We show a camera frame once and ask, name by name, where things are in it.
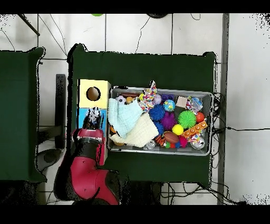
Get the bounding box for dark green table cloth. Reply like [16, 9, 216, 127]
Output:
[66, 43, 217, 184]
[0, 46, 47, 183]

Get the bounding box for thin black cable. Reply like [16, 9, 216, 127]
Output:
[213, 126, 270, 134]

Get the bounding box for globe print ball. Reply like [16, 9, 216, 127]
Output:
[163, 99, 176, 112]

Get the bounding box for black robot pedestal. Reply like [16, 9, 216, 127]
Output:
[126, 180, 163, 205]

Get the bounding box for cream white cloth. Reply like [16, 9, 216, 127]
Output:
[109, 114, 159, 148]

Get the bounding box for black round object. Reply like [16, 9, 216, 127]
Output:
[146, 13, 169, 19]

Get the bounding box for black slanted rod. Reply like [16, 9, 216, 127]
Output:
[17, 13, 41, 36]

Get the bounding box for grey round stand foot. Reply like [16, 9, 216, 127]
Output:
[35, 147, 64, 172]

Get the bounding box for colourful dotted cloth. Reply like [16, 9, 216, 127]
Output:
[138, 81, 158, 113]

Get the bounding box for orange plastic tray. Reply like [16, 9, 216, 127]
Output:
[181, 120, 208, 139]

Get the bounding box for shallow mesh bin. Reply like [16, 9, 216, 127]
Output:
[107, 86, 214, 156]

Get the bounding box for wooden box with three holes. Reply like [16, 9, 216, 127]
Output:
[75, 79, 112, 166]

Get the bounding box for blue spiky ball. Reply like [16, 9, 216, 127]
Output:
[148, 104, 166, 122]

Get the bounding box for mint green cloth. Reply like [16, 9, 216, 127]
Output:
[107, 98, 143, 139]

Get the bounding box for black upright panel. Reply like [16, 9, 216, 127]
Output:
[54, 73, 66, 150]

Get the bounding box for purple spiky toy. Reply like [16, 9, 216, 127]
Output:
[160, 111, 177, 131]

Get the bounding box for green spiky ball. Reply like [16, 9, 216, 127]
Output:
[177, 110, 197, 129]

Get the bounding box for yellow ball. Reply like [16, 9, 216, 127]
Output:
[171, 124, 185, 136]

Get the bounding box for brown toy football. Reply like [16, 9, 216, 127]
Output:
[163, 131, 180, 144]

